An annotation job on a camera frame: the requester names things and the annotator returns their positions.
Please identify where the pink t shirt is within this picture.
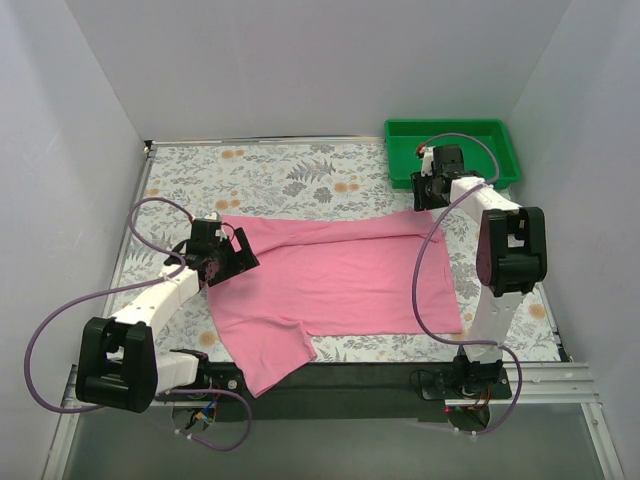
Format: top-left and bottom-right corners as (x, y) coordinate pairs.
(207, 210), (463, 397)

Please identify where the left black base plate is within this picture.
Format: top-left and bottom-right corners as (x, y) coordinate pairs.
(154, 363), (246, 402)

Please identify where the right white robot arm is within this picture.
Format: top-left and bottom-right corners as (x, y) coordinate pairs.
(411, 144), (547, 398)

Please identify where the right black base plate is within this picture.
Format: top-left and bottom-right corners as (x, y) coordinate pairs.
(409, 364), (515, 400)

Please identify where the aluminium frame rail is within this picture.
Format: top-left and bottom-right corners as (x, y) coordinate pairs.
(45, 362), (625, 479)

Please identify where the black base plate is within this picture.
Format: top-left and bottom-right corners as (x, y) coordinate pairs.
(409, 364), (515, 400)
(154, 363), (246, 402)

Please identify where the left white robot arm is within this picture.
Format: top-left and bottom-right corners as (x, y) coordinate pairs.
(75, 219), (259, 413)

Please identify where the floral patterned table mat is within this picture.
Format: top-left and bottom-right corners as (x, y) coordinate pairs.
(115, 141), (561, 362)

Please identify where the green plastic bin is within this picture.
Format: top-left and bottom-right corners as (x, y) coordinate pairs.
(384, 119), (522, 190)

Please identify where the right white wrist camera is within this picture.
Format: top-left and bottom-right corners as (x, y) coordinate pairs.
(416, 144), (434, 177)

